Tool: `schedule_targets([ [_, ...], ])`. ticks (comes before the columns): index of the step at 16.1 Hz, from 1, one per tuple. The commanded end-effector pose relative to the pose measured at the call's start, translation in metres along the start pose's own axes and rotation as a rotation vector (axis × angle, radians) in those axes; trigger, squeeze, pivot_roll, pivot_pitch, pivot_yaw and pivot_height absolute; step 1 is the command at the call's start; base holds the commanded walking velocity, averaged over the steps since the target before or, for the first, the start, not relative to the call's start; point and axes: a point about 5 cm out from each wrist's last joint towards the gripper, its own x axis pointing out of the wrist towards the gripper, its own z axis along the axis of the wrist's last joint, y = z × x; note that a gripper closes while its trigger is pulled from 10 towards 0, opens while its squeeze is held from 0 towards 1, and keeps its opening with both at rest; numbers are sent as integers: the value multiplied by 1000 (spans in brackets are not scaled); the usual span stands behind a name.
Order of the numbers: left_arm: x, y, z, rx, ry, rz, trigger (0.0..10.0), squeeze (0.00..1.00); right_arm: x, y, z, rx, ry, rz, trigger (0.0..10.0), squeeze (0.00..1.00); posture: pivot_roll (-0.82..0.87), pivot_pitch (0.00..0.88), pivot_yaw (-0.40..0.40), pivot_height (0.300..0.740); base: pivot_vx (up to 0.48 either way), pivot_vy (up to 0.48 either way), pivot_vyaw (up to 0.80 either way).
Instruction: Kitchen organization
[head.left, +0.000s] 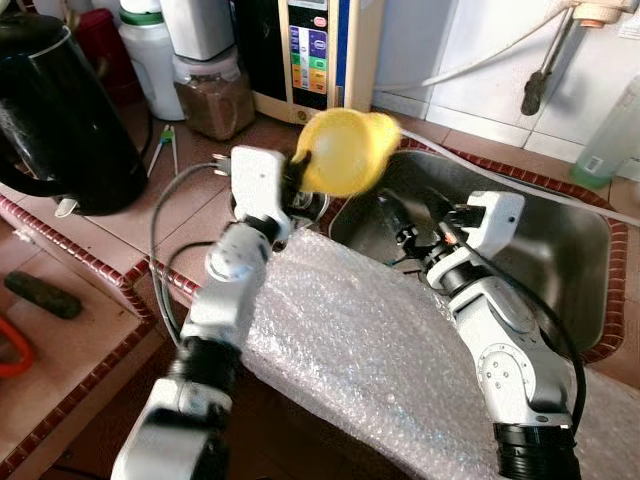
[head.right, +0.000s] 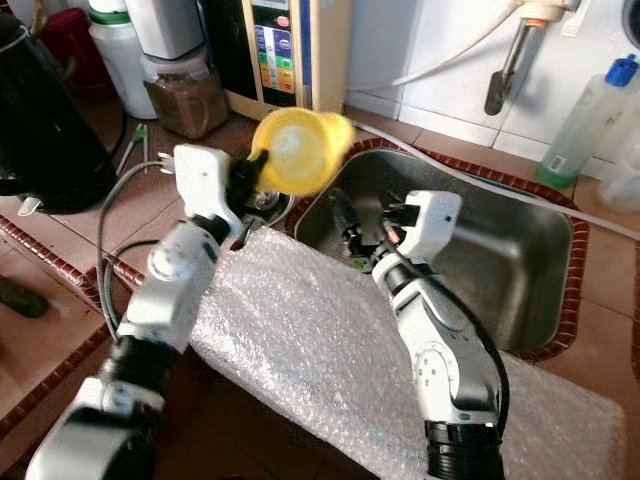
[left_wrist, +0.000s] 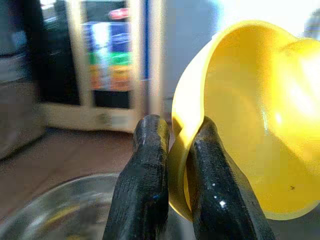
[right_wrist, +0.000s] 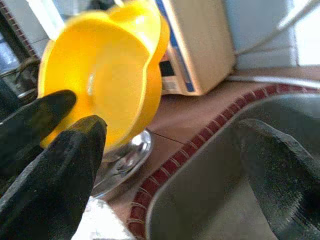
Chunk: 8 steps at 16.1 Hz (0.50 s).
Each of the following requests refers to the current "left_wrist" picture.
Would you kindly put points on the glass jar brown powder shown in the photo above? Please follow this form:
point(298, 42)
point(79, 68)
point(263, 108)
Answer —
point(15, 112)

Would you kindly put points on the round steel bowl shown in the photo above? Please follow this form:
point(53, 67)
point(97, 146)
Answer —
point(62, 200)

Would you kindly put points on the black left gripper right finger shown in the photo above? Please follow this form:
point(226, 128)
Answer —
point(217, 195)

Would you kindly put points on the yellow plastic bowl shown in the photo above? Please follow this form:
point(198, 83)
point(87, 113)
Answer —
point(250, 100)

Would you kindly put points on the beige water ionizer machine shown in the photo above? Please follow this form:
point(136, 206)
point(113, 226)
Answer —
point(110, 62)

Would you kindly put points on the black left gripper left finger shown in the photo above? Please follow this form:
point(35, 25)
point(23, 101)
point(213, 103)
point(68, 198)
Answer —
point(142, 175)

